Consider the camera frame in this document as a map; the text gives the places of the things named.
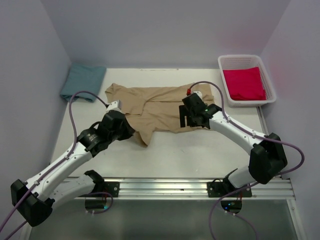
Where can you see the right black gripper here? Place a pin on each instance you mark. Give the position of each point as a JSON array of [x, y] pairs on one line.
[[184, 112]]

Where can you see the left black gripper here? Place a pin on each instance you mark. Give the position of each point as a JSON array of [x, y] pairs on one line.
[[129, 130]]

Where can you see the beige t shirt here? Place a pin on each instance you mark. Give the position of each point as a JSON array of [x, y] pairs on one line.
[[150, 109]]

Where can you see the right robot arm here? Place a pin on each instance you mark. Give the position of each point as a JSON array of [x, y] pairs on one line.
[[266, 157]]

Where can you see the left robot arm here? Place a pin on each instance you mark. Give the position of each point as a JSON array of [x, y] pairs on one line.
[[36, 198]]

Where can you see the red folded t shirt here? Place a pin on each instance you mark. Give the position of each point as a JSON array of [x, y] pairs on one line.
[[245, 84]]

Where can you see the white plastic basket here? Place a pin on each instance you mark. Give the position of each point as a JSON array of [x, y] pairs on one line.
[[245, 61]]

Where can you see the teal folded t shirt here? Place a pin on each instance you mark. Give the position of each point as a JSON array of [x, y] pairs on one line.
[[84, 79]]

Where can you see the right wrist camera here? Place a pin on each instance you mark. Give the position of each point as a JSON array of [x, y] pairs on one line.
[[198, 93]]

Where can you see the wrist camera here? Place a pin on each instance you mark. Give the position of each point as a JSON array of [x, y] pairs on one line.
[[114, 106], [198, 93]]

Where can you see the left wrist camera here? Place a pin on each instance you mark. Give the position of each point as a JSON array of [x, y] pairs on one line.
[[114, 106]]

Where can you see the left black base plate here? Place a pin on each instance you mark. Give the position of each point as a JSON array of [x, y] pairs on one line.
[[111, 187]]

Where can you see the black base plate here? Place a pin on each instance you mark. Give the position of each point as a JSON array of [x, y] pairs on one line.
[[111, 187], [217, 189]]

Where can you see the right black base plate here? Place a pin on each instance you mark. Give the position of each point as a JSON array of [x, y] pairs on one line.
[[217, 189]]

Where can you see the aluminium rail frame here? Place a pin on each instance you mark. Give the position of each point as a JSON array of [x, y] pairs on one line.
[[170, 208]]

